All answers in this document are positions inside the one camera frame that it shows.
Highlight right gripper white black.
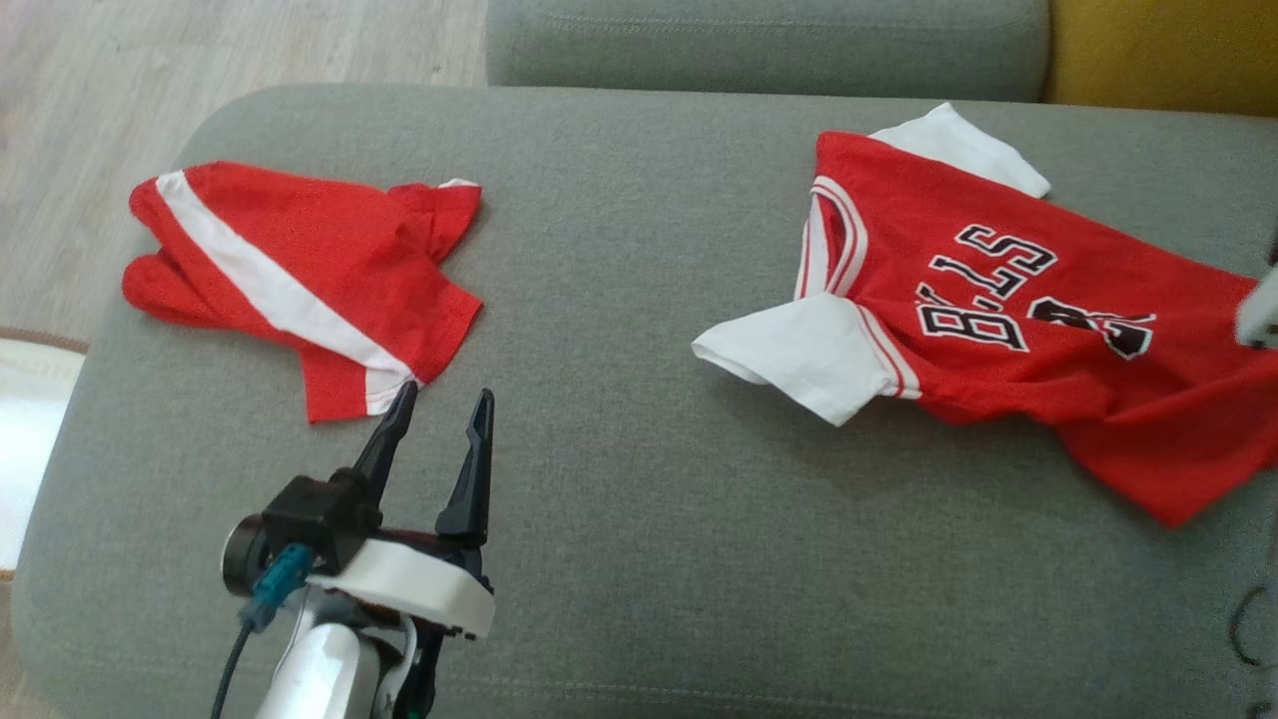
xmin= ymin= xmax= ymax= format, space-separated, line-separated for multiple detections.
xmin=1236 ymin=268 xmax=1278 ymax=349

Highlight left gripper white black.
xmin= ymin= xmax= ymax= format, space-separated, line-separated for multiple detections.
xmin=308 ymin=379 xmax=496 ymax=719

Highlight red shorts with white stripe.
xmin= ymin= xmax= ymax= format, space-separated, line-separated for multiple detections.
xmin=122 ymin=160 xmax=486 ymax=425

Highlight red Bulls jersey white sleeves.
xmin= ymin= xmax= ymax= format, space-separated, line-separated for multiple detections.
xmin=691 ymin=102 xmax=1278 ymax=528

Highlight grey fabric sofa seat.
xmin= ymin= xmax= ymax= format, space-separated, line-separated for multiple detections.
xmin=10 ymin=83 xmax=1278 ymax=719

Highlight yellow sofa cushion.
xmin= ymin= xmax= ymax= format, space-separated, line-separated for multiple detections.
xmin=1041 ymin=0 xmax=1278 ymax=119

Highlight white rug with brown edge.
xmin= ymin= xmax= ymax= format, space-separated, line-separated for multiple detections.
xmin=0 ymin=328 xmax=91 ymax=582

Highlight grey sofa back cushion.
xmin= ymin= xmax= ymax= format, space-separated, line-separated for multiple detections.
xmin=485 ymin=0 xmax=1052 ymax=103

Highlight left camera cable teal plug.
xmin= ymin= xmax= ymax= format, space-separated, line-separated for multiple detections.
xmin=210 ymin=544 xmax=317 ymax=719

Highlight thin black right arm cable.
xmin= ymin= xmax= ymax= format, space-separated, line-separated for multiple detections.
xmin=1228 ymin=584 xmax=1278 ymax=670

